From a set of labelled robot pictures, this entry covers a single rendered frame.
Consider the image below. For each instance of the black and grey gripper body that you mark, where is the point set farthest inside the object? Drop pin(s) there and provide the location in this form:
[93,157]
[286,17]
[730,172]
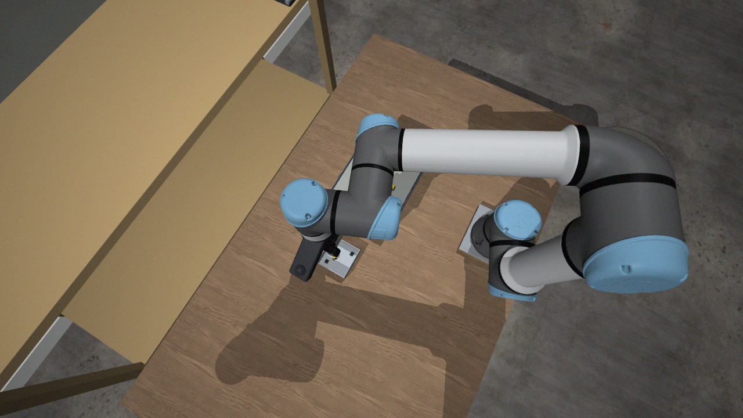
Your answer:
[330,243]

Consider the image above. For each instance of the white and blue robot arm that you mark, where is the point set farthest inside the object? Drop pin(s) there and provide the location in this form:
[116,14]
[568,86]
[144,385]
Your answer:
[628,239]

